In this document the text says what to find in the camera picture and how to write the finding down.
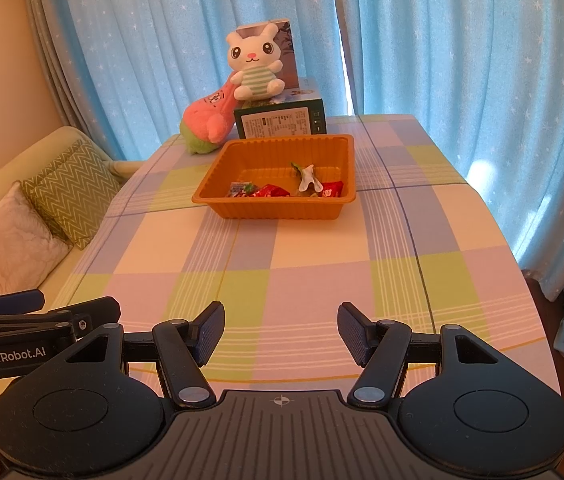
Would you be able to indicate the green carton box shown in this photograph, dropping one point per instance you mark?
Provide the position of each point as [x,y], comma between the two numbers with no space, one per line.
[272,122]

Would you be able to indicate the white cushion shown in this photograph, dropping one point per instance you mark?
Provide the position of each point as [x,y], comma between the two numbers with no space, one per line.
[12,245]

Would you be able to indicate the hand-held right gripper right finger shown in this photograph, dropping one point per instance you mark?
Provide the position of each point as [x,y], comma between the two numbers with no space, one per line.
[354,332]

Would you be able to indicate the large red snack packet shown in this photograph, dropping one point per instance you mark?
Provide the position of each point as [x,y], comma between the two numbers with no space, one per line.
[332,190]

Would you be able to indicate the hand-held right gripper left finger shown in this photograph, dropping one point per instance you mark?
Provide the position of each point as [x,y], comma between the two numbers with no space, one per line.
[209,332]

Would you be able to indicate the silver green snack bag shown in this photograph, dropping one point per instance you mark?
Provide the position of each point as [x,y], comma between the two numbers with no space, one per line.
[307,177]

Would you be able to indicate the green zigzag cushion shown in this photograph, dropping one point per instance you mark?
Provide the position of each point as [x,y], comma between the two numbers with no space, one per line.
[72,190]

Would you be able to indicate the tall printed box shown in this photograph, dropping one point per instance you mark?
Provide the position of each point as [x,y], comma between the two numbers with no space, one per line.
[289,60]

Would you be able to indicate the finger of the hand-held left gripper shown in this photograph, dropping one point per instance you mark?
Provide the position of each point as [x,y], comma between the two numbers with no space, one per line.
[17,301]
[97,312]

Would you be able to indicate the pink plush toy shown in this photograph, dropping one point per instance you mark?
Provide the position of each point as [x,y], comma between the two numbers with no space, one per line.
[202,120]

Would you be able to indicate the white bunny plush toy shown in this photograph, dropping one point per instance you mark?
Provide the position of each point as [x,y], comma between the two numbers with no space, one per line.
[254,80]

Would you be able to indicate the grey clear snack packet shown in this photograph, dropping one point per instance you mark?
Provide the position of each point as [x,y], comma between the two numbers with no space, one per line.
[236,189]

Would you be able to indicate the small red snack packet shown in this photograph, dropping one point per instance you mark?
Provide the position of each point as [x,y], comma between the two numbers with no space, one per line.
[272,191]

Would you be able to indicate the orange plastic tray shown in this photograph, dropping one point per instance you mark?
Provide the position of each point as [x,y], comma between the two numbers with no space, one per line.
[272,210]

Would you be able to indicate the cream sofa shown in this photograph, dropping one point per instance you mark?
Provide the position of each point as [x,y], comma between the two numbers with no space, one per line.
[7,170]

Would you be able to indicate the blue star curtain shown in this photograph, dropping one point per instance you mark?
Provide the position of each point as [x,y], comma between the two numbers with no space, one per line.
[461,60]
[162,35]

